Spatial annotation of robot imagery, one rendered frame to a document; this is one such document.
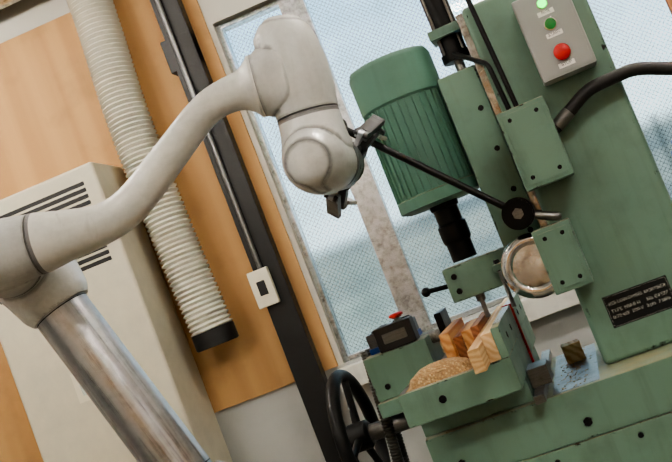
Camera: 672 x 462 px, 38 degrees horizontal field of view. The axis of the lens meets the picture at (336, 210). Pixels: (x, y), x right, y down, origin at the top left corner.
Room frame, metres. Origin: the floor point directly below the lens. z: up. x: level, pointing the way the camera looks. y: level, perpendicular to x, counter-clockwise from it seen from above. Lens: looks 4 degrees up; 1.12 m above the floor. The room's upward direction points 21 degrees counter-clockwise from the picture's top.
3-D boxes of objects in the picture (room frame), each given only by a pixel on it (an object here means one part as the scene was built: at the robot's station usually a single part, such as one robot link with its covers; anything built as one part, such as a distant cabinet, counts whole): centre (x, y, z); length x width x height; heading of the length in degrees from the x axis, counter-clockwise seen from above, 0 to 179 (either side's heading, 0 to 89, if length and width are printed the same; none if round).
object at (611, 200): (1.89, -0.49, 1.16); 0.22 x 0.22 x 0.72; 77
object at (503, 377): (1.98, -0.10, 0.87); 0.61 x 0.30 x 0.06; 167
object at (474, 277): (1.95, -0.23, 1.03); 0.14 x 0.07 x 0.09; 77
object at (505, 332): (1.95, -0.25, 0.93); 0.60 x 0.02 x 0.06; 167
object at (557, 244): (1.76, -0.35, 1.02); 0.09 x 0.07 x 0.12; 167
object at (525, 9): (1.74, -0.49, 1.40); 0.10 x 0.06 x 0.16; 77
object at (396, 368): (2.00, -0.02, 0.91); 0.15 x 0.14 x 0.09; 167
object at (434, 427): (1.97, -0.15, 0.82); 0.40 x 0.21 x 0.04; 167
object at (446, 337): (1.94, -0.13, 0.93); 0.23 x 0.02 x 0.06; 167
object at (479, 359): (1.91, -0.20, 0.92); 0.65 x 0.02 x 0.04; 167
